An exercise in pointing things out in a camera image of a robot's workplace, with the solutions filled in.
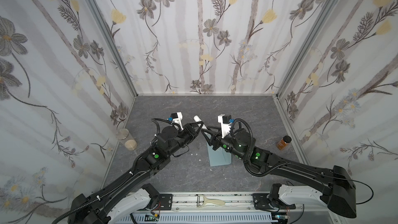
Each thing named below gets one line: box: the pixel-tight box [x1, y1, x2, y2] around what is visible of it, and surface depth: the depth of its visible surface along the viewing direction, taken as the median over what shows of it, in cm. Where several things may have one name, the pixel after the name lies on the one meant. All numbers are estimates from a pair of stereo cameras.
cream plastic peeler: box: [196, 194, 226, 208], surface depth 76 cm
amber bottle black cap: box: [276, 135, 292, 151], surface depth 89 cm
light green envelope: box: [206, 141, 232, 167], surface depth 90 cm
